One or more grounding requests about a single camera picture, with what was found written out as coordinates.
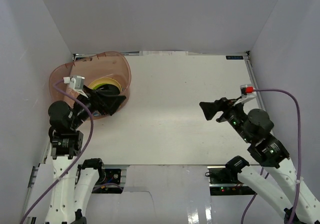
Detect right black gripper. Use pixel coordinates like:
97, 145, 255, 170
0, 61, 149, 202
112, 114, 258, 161
199, 96, 253, 144

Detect glossy black plate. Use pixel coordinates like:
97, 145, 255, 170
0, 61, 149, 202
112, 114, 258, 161
96, 84, 121, 98

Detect lime green plate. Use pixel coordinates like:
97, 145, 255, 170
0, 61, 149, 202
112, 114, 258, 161
88, 78, 123, 92

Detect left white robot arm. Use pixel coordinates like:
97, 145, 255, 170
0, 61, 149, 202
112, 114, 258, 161
45, 88, 126, 223

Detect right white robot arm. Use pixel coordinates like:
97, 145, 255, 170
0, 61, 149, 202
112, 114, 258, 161
199, 97, 320, 223

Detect pink translucent plastic bin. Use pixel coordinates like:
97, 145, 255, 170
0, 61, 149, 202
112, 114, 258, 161
49, 52, 132, 120

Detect blue table label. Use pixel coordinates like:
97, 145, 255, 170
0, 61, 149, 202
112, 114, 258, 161
226, 55, 244, 60

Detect papers at table back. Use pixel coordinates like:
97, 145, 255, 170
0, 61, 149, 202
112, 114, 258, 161
139, 51, 189, 56

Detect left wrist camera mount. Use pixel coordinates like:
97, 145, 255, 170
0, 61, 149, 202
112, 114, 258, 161
63, 75, 90, 99

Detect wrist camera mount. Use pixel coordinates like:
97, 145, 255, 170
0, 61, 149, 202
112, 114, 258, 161
63, 75, 90, 99
234, 84, 257, 105

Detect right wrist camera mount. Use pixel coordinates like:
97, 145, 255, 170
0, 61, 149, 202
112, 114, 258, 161
234, 84, 257, 105

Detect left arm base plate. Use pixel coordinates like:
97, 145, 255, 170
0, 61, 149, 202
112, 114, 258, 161
94, 169, 122, 191

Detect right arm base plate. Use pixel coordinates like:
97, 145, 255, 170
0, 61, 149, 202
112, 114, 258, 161
205, 167, 255, 196

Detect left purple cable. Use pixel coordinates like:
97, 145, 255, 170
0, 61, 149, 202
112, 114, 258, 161
19, 80, 123, 224

